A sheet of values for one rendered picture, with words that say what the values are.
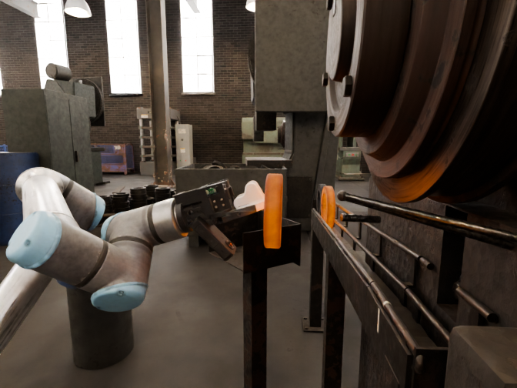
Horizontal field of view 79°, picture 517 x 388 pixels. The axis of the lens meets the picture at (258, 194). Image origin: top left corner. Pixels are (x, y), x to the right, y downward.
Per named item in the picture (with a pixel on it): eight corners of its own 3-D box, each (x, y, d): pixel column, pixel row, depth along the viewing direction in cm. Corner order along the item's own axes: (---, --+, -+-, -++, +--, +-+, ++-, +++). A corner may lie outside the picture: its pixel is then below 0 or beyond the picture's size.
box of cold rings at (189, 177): (281, 225, 378) (281, 158, 366) (286, 248, 296) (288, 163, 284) (195, 225, 379) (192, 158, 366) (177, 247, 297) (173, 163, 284)
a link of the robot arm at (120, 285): (66, 302, 55) (86, 245, 64) (122, 322, 62) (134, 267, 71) (99, 281, 51) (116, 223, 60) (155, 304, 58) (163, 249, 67)
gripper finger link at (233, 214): (254, 205, 62) (212, 217, 63) (256, 213, 63) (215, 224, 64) (256, 201, 67) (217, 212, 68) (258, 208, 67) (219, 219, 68)
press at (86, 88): (35, 187, 708) (21, 59, 666) (76, 181, 820) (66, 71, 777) (86, 189, 675) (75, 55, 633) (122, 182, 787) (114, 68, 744)
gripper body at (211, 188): (225, 182, 63) (168, 198, 64) (237, 222, 64) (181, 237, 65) (231, 177, 70) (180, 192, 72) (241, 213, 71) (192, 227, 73)
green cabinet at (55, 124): (18, 235, 334) (0, 88, 311) (63, 220, 403) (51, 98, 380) (61, 236, 331) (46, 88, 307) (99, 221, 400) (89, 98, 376)
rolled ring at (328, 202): (322, 235, 141) (330, 235, 141) (328, 213, 126) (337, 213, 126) (319, 202, 152) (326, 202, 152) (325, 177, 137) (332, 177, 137)
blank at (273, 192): (283, 172, 74) (268, 172, 74) (282, 175, 58) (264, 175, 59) (281, 238, 75) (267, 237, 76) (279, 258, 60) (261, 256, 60)
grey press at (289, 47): (318, 216, 424) (325, 21, 386) (345, 239, 321) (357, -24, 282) (225, 218, 416) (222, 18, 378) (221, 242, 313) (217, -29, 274)
